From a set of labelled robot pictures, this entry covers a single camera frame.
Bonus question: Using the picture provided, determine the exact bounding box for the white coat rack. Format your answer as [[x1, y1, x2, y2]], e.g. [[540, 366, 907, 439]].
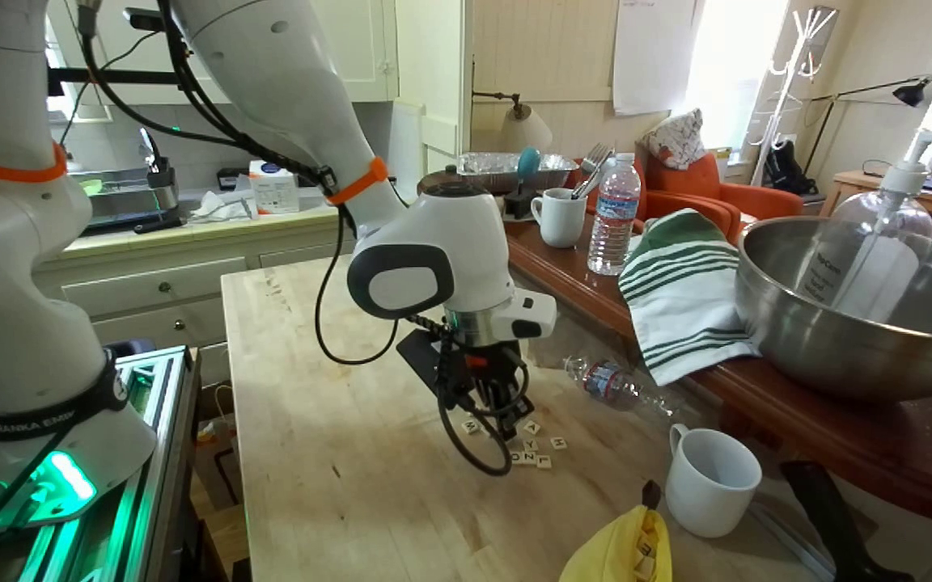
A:
[[751, 5, 841, 189]]

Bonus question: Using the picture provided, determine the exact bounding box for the orange armchair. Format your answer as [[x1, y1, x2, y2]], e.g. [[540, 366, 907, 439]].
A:
[[629, 144, 807, 245]]

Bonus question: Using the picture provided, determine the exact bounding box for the black floor lamp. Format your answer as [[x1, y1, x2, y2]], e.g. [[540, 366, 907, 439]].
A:
[[801, 76, 932, 144]]

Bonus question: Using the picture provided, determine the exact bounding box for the white mug with utensils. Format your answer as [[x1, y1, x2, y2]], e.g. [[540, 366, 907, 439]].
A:
[[526, 183, 590, 252]]

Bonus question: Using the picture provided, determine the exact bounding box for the clear pump soap bottle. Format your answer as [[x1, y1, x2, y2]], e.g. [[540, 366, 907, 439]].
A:
[[788, 126, 932, 324]]

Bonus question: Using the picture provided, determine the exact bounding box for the patterned white cushion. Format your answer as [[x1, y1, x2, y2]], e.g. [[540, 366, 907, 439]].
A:
[[647, 106, 707, 174]]

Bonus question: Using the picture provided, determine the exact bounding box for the grey robot mounting plate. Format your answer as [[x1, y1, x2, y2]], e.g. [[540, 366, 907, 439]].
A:
[[0, 401, 161, 531]]

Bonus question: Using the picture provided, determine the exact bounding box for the black angled bar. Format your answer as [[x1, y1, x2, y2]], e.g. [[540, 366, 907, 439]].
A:
[[775, 458, 916, 582]]

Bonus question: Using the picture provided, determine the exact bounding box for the aluminium foil tray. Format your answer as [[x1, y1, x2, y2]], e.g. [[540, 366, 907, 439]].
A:
[[456, 148, 578, 180]]

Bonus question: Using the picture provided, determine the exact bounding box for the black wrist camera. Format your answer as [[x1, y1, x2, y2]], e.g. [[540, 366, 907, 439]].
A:
[[395, 326, 463, 399]]

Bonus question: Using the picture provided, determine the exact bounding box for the black stand base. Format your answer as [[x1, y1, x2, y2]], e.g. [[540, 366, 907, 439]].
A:
[[502, 174, 540, 222]]

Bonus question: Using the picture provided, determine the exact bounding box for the crushed clear plastic bottle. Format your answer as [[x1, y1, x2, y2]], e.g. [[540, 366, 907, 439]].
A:
[[558, 348, 670, 417]]

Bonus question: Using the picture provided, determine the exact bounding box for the white paper towel roll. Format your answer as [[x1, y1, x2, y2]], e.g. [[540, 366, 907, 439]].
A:
[[247, 157, 299, 216]]

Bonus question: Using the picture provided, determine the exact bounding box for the black boom bar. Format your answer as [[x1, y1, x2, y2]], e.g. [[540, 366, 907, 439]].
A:
[[41, 60, 216, 102]]

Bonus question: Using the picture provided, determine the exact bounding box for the brown wooden counter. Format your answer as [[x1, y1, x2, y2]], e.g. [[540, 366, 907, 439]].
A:
[[502, 215, 932, 536]]

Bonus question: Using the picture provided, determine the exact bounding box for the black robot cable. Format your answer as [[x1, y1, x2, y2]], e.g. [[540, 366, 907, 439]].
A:
[[75, 0, 517, 478]]

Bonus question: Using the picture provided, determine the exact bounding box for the white kitchen cabinet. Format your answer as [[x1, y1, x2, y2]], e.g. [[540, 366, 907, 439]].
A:
[[33, 203, 345, 383]]

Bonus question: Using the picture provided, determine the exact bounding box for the blank white wall sheet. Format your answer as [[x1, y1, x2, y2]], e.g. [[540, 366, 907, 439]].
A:
[[607, 0, 703, 121]]

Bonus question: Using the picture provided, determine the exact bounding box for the white shade table lamp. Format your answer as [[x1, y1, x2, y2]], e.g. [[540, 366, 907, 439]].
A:
[[472, 90, 556, 157]]

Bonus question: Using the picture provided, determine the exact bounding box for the aluminium frame with green light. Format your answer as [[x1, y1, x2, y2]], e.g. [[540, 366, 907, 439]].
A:
[[0, 344, 202, 582]]

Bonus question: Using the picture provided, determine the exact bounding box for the empty white mug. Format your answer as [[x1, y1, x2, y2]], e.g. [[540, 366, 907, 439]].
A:
[[659, 421, 768, 545]]

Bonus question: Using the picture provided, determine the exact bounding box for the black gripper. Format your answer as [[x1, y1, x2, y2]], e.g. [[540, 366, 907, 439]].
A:
[[444, 339, 540, 446]]

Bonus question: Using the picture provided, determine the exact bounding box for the steel mixing bowl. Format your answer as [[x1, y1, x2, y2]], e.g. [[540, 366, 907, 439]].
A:
[[731, 215, 932, 409]]

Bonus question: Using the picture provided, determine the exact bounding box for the white wall cabinet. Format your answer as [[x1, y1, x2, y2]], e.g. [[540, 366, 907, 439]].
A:
[[313, 0, 402, 106]]

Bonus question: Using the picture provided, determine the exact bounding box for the green striped white towel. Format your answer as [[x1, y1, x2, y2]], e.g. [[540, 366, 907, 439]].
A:
[[614, 207, 764, 388]]

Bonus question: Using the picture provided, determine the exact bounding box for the clear plastic water bottle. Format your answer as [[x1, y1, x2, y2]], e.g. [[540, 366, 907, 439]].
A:
[[586, 152, 643, 283]]

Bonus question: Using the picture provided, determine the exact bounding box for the black bag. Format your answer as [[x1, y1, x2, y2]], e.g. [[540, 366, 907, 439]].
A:
[[757, 137, 816, 199]]

